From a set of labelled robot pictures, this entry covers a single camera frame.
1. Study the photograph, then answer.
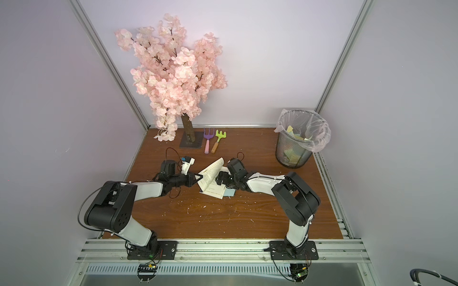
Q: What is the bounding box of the black cable bottom right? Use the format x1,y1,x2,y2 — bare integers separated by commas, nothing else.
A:
410,268,458,286

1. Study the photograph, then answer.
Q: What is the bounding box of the green garden rake toy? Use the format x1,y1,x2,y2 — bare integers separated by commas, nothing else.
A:
211,130,227,154

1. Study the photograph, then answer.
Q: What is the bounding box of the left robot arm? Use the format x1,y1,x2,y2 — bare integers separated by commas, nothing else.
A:
77,156,203,258

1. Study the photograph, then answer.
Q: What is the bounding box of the clear plastic bin liner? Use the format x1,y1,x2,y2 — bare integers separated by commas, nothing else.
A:
274,109,331,153

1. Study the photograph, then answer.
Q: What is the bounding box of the black mesh waste bin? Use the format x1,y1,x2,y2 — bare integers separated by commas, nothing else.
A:
276,126,312,169

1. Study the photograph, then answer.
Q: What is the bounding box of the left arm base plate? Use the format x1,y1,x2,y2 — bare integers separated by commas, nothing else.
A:
125,241,178,260

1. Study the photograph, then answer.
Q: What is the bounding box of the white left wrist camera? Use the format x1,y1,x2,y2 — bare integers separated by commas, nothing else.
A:
181,156,195,175

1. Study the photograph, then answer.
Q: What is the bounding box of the aluminium front rail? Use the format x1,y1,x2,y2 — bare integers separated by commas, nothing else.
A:
76,239,370,263

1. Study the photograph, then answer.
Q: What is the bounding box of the pink cherry blossom tree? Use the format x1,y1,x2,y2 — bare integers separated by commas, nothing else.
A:
114,14,227,141

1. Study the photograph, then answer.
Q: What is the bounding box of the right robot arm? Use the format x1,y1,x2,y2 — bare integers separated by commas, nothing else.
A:
215,158,321,252

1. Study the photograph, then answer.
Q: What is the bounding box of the blue sticky note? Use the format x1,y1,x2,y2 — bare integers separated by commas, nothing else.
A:
223,188,236,197

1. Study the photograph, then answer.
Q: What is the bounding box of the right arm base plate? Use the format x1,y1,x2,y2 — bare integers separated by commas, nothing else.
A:
264,240,319,260

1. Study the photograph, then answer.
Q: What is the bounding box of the dark blue book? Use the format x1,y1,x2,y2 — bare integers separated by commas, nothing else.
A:
198,157,228,199

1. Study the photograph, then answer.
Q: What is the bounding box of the purple garden fork toy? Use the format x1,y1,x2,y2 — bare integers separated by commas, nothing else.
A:
203,128,215,154

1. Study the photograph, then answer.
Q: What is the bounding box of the dark square tree base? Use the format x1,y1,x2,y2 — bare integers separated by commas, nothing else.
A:
179,131,203,149

